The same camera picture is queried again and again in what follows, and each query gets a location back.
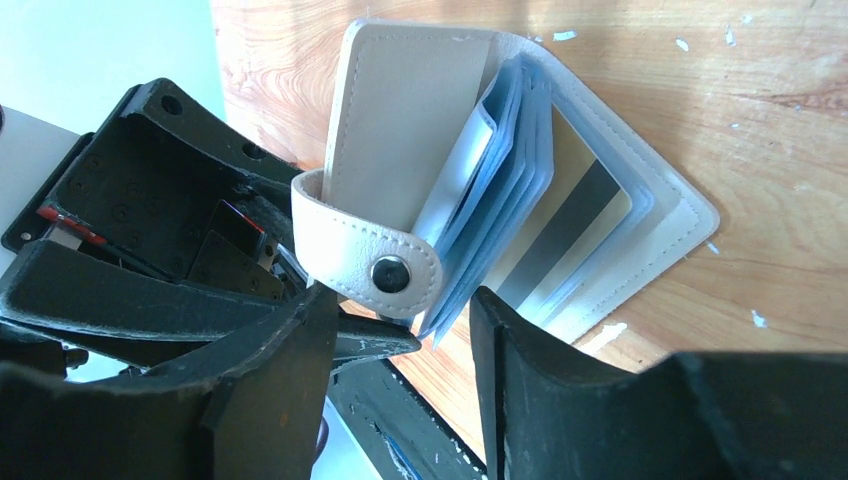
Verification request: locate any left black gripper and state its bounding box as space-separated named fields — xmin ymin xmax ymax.
xmin=0 ymin=78 xmax=423 ymax=352

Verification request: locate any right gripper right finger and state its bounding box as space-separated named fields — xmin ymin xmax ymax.
xmin=470 ymin=287 xmax=847 ymax=479

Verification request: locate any gold card in holder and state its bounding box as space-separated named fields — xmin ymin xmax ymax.
xmin=484 ymin=109 xmax=633 ymax=322

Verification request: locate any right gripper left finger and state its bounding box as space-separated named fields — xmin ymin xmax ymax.
xmin=1 ymin=285 xmax=338 ymax=479

